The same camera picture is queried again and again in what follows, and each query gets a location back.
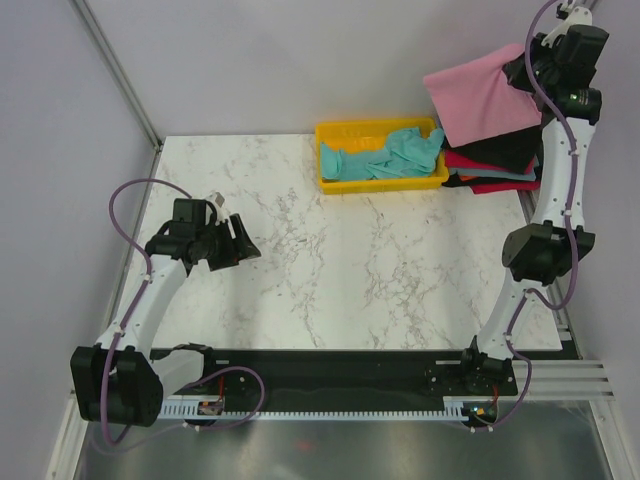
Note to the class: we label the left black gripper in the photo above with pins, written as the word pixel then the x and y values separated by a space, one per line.
pixel 240 248

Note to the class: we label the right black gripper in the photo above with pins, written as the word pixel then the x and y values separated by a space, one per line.
pixel 516 73

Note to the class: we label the pink t shirt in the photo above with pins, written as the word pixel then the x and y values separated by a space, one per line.
pixel 474 101

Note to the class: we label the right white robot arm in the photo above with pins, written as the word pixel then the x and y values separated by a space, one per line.
pixel 554 241

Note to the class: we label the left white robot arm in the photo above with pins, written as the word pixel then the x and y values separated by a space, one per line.
pixel 117 380

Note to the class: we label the black folded t shirt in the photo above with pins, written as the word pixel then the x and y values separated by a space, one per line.
pixel 513 151

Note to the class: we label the red folded t shirt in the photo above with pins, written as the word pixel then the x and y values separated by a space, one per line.
pixel 457 163

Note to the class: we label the black bottom t shirt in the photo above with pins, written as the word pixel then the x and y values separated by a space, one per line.
pixel 455 182

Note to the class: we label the teal t shirt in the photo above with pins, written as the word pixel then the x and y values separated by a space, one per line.
pixel 405 154

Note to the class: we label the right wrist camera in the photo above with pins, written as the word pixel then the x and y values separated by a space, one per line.
pixel 570 14

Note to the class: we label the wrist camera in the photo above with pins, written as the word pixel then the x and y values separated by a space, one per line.
pixel 570 14
pixel 219 200

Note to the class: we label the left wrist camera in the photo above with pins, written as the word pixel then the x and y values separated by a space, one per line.
pixel 219 200

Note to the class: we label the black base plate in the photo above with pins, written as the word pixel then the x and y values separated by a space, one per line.
pixel 333 381

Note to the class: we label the white cable duct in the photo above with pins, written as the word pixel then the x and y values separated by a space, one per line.
pixel 183 408

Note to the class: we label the left aluminium post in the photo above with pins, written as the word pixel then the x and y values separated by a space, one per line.
pixel 99 39

